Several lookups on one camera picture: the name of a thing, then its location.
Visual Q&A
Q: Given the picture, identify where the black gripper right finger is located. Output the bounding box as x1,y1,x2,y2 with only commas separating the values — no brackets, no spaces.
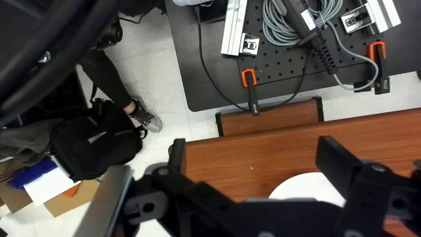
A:
316,136,365,207

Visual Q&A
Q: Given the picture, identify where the aluminium rail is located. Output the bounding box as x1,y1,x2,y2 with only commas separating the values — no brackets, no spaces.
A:
221,0,259,57
341,0,401,35

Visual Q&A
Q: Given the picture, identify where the black thin cable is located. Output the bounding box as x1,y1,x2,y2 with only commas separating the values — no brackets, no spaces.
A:
192,6,317,114

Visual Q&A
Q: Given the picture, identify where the aluminium rail left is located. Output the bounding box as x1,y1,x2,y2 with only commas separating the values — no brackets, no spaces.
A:
221,0,259,57

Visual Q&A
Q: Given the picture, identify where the person leg with sneaker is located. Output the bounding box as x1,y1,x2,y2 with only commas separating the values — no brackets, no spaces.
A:
79,50,163,133

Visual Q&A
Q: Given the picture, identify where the black backpack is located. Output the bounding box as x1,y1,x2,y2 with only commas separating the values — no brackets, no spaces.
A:
50,99,148,181

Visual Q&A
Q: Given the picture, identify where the coiled grey cable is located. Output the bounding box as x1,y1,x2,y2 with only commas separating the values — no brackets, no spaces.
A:
261,0,382,94

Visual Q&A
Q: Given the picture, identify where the cardboard and papers pile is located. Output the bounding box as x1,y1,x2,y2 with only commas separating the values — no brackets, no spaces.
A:
0,158,100,218

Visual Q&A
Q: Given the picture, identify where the black cable connector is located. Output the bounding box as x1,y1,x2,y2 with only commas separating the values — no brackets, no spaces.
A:
282,0,338,75

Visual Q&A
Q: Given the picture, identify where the white plastic basin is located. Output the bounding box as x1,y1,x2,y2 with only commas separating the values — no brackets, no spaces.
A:
269,173,346,207

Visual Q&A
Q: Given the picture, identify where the aluminium rail right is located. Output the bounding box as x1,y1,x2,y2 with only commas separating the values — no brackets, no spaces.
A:
341,0,401,35

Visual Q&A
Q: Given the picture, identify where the orange black clamp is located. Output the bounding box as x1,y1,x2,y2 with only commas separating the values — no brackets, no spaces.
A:
367,41,391,95
241,69,261,116

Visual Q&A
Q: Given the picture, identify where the orange black clamp right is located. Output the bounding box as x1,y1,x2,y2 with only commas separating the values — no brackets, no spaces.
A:
367,41,391,95

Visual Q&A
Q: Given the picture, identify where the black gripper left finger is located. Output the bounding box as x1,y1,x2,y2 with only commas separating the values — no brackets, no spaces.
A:
145,139,207,207

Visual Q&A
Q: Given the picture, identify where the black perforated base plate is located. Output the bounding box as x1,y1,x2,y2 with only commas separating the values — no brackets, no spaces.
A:
166,0,421,112

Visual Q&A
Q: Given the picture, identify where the wooden table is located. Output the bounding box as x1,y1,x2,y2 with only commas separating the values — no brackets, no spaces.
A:
182,108,421,202

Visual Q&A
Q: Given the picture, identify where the orange black clamp left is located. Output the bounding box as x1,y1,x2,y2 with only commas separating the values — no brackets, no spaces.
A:
241,69,261,116

